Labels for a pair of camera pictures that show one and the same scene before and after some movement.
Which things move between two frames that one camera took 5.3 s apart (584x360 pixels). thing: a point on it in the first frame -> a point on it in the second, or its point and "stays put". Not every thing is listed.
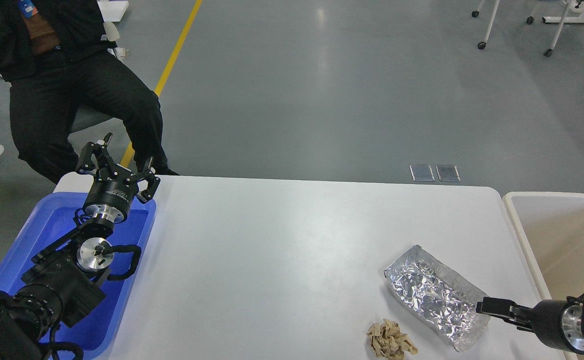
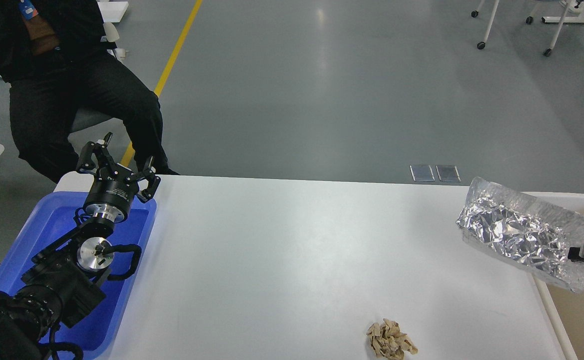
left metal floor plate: (422, 173) stays put
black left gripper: (114, 188) stays put
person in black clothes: (61, 72) stays put
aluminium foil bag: (441, 297) -> (526, 232)
